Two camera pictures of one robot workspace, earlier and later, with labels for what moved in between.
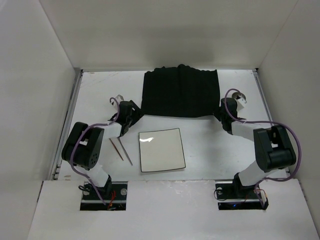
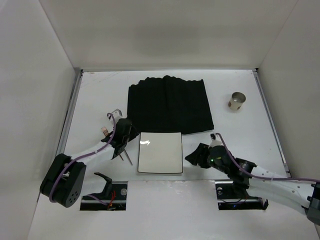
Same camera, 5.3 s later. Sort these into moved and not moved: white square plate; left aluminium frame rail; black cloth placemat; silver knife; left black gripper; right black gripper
Moved: left black gripper; right black gripper; black cloth placemat
Not moved: white square plate; silver knife; left aluminium frame rail
